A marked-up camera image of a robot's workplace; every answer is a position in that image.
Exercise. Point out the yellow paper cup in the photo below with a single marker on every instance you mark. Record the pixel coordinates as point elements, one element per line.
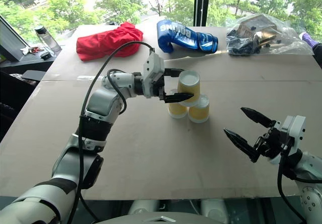
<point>188,85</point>
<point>176,109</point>
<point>200,112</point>

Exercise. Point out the bunch of keys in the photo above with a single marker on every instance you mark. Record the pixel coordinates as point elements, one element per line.
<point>31,49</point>

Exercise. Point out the purple gloved hand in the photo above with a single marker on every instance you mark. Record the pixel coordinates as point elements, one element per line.
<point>307,39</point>

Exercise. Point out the small black round object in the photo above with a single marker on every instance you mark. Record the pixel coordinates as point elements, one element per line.
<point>45,55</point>

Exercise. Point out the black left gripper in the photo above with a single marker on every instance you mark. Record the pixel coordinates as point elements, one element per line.
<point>161,88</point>

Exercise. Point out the clear plastic bag with parts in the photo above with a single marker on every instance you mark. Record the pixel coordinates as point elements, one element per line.
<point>261,35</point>

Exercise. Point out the red cloth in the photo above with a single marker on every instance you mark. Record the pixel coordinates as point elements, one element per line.
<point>105,41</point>

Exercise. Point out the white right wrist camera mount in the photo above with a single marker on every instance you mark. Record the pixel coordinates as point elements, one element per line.
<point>295,131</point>

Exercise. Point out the dark side table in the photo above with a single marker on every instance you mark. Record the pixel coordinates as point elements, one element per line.
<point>27,61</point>

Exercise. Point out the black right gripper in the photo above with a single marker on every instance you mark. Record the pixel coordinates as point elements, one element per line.
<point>273,142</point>

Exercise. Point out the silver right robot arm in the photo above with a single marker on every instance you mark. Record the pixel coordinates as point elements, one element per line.
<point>310,173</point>

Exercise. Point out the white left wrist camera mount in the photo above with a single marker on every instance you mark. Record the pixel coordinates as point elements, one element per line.
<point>153,68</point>

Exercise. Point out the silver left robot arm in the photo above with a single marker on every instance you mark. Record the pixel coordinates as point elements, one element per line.
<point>100,103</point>

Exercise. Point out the blue boxing glove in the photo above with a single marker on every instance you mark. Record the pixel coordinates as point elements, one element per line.
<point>181,36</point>

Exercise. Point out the dark sleeved forearm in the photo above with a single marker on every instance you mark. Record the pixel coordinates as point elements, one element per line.
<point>318,54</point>

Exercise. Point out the dark monitor panel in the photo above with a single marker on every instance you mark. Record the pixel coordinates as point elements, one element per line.
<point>11,42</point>

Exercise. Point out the clear water bottle black cap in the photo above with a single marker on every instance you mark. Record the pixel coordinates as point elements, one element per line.
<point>49,40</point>

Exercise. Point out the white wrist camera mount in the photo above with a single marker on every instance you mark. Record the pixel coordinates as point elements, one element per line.
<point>153,68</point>
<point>295,131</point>

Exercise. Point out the white rounded robot body shape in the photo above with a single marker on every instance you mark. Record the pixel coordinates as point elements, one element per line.
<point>144,207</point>
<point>213,209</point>

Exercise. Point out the dark window frame post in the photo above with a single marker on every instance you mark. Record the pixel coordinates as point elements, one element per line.
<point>201,3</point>

